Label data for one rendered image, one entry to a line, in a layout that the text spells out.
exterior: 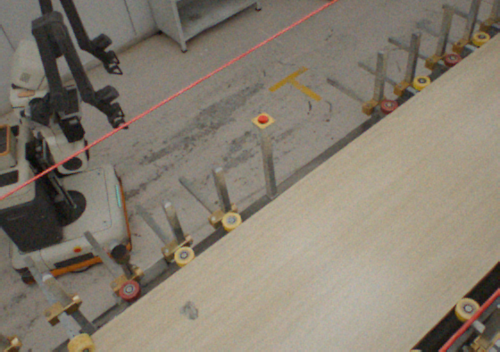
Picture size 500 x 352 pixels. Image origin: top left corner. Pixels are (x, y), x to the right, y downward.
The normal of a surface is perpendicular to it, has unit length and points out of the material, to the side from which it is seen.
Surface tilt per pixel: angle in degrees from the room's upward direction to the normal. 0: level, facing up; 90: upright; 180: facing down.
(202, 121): 0
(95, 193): 0
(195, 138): 0
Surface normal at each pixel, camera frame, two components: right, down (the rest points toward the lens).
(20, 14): 0.63, 0.54
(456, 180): -0.11, -0.65
